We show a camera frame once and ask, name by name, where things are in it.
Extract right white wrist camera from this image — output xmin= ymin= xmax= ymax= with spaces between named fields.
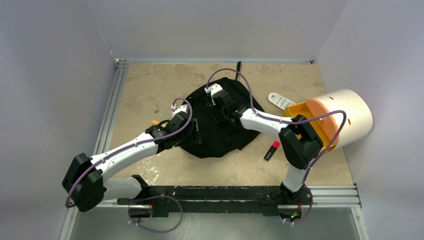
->
xmin=204 ymin=83 xmax=223 ymax=105

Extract aluminium frame rails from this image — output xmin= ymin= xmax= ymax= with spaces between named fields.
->
xmin=60 ymin=61 xmax=368 ymax=240

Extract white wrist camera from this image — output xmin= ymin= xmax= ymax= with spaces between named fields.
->
xmin=171 ymin=104 xmax=190 ymax=117
xmin=204 ymin=83 xmax=223 ymax=105

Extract white cylinder orange drawer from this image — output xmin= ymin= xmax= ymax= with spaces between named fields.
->
xmin=282 ymin=89 xmax=373 ymax=151

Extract small clear cap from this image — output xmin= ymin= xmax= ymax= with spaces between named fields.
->
xmin=152 ymin=103 xmax=159 ymax=113

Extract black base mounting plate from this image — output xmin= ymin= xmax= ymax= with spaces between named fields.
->
xmin=117 ymin=185 xmax=313 ymax=219

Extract pink black highlighter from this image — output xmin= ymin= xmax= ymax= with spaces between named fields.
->
xmin=263 ymin=141 xmax=281 ymax=161

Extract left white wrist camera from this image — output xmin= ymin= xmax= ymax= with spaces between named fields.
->
xmin=171 ymin=104 xmax=190 ymax=117

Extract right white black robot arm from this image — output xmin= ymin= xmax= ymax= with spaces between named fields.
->
xmin=205 ymin=86 xmax=324 ymax=204

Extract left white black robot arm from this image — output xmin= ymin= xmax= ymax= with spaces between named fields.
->
xmin=62 ymin=109 xmax=195 ymax=212

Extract black student backpack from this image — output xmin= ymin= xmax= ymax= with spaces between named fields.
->
xmin=179 ymin=73 xmax=260 ymax=159

